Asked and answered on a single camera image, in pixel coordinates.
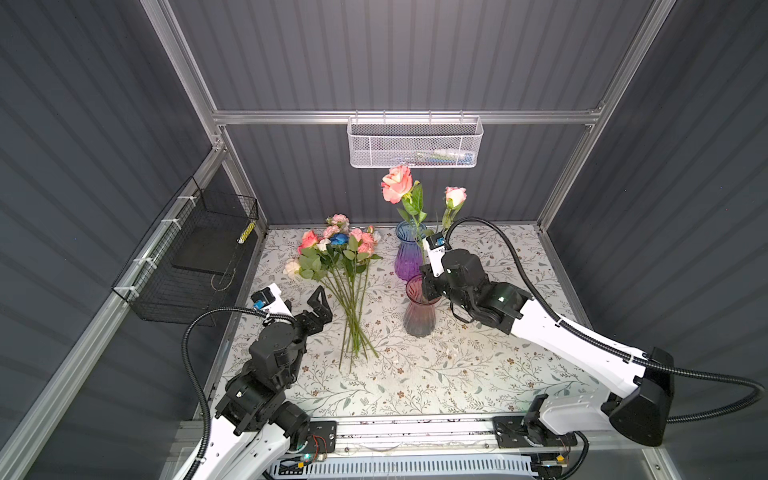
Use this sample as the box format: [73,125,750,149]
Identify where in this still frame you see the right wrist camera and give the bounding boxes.
[422,231,447,278]

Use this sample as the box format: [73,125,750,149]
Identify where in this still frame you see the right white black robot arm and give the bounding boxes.
[421,247,674,447]

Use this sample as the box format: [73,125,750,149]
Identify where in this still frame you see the pink red glass vase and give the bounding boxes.
[403,275,441,338]

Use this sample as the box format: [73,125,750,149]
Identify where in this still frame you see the black wire mesh basket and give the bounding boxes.
[113,178,259,324]

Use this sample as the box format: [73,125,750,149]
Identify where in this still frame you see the tubes in white basket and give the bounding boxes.
[395,148,476,168]

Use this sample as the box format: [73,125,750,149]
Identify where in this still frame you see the floral patterned table mat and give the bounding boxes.
[209,224,622,420]

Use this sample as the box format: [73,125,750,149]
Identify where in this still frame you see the bunch of artificial flowers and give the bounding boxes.
[283,214,380,366]

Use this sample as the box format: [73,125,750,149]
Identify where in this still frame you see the blue purple glass vase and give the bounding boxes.
[394,221,426,281]

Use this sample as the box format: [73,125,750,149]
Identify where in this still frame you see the right black corrugated cable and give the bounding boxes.
[445,217,766,424]

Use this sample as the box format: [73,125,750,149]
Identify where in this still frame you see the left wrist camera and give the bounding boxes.
[250,283,292,316]

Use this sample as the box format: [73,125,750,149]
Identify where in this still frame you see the white wire mesh basket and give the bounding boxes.
[346,114,484,169]

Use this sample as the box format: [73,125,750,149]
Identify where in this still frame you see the coral pink rose stem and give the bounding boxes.
[381,164,427,263]

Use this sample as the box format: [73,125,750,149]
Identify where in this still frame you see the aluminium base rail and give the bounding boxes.
[161,410,661,480]

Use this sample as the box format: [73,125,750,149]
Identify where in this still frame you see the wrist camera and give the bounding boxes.
[250,283,292,316]
[422,231,447,278]

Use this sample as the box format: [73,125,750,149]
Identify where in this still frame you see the yellow green marker pen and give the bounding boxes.
[237,221,256,245]

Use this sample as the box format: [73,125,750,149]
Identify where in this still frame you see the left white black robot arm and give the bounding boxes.
[175,284,337,479]

